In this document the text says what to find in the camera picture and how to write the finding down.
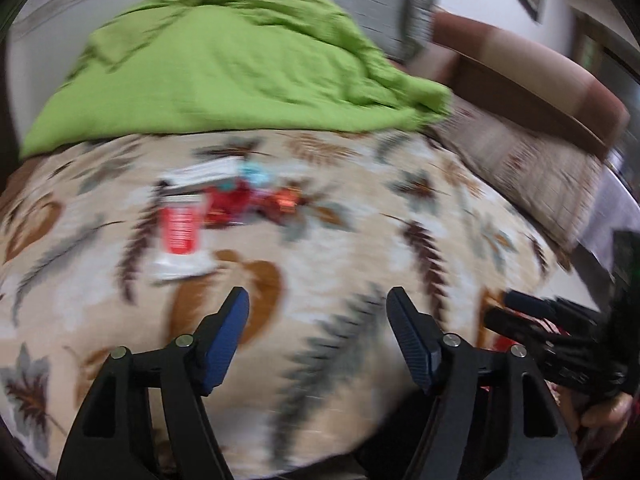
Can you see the beige striped pillow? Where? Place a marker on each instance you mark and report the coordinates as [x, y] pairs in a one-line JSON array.
[[525, 170]]

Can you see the red crumpled wrapper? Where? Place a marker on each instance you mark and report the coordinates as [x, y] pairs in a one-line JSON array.
[[230, 205]]

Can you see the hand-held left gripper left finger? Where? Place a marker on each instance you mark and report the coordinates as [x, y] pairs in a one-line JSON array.
[[220, 345]]

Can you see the brown tan striped cushion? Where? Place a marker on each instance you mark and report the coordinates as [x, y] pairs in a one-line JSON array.
[[525, 90]]

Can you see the green quilt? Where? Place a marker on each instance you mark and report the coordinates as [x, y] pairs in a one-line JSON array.
[[225, 75]]

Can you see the person's right hand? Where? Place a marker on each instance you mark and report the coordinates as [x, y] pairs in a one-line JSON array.
[[610, 412]]

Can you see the white packet red label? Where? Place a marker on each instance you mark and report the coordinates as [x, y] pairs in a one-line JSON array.
[[182, 235]]

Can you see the pale purple cloth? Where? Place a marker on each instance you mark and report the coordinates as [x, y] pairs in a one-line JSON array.
[[605, 220]]

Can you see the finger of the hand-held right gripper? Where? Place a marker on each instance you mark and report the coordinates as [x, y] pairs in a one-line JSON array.
[[550, 311], [520, 330]]

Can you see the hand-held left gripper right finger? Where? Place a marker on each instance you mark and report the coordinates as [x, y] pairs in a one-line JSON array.
[[410, 340]]

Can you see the orange red wrapper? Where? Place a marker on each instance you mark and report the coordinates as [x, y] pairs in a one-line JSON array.
[[285, 202]]

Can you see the dark wooden door frame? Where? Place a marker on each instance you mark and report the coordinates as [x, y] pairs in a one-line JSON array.
[[600, 55]]

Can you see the leaf print blanket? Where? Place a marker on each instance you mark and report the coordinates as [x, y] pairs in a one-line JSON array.
[[350, 240]]

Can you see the white medicine box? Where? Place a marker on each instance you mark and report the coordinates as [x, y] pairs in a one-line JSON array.
[[200, 175]]

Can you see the teal packet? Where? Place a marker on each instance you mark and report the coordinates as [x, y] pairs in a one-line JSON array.
[[255, 174]]

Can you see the grey pillow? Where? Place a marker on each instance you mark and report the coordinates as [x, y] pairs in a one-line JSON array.
[[390, 15]]

